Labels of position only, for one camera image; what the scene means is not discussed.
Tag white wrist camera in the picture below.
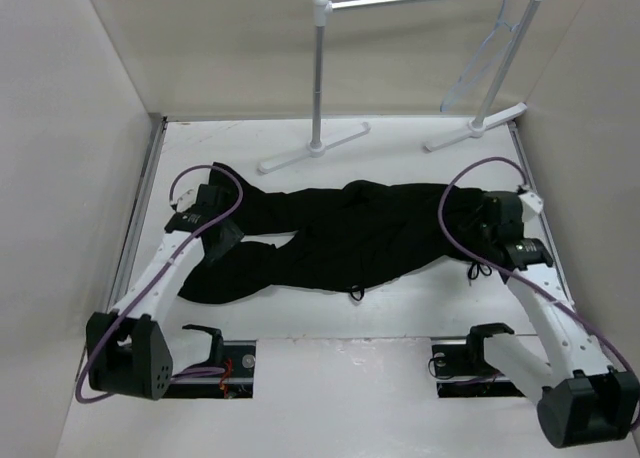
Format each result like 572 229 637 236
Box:
518 190 544 223
170 188 198 213

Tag black trousers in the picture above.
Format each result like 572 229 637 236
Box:
179 163 498 305

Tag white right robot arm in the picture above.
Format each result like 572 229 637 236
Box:
463 189 639 448

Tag white metal clothes rack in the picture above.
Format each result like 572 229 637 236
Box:
257 0 543 174

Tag left aluminium table rail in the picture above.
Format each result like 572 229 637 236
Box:
105 113 167 310

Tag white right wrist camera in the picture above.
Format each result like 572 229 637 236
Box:
518 190 544 223

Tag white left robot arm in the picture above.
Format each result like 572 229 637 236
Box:
75 179 244 404

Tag light blue clothes hanger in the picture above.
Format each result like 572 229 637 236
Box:
439 0 521 112

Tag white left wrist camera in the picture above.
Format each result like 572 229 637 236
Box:
170 188 198 213

